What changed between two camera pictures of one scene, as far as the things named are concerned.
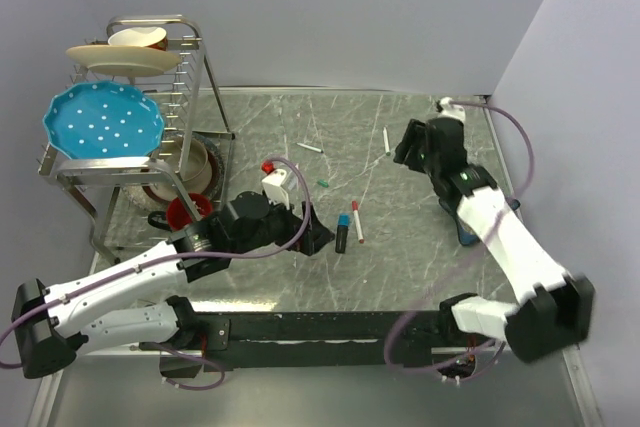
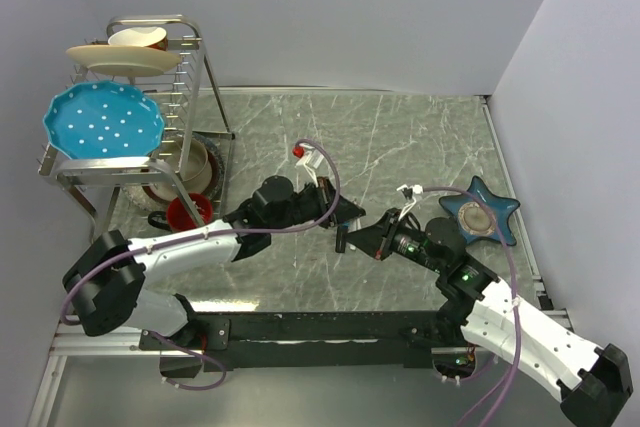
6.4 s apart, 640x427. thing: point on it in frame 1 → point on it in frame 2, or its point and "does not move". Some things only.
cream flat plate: [122, 61] does not move
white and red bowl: [144, 37] does not move
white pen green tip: [386, 141] → [354, 225]
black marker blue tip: [341, 239] does not move
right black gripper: [412, 135] → [378, 241]
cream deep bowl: [198, 173] does not move
